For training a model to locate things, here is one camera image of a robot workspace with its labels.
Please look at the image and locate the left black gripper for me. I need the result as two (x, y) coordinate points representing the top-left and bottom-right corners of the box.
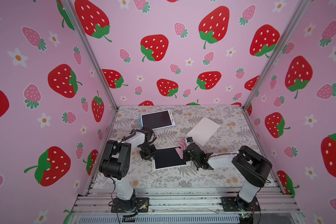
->
(139, 144), (158, 160)

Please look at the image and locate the pink fluffy cloth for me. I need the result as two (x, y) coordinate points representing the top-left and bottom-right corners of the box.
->
(175, 138), (187, 160)

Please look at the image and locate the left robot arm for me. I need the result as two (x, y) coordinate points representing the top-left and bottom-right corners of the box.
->
(99, 126), (157, 201)

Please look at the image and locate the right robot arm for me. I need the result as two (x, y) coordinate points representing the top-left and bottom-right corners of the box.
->
(178, 142), (273, 204)

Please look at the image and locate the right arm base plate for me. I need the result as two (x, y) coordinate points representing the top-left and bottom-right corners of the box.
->
(220, 196), (261, 212)

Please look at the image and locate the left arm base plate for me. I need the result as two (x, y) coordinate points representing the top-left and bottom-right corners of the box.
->
(111, 197), (149, 213)

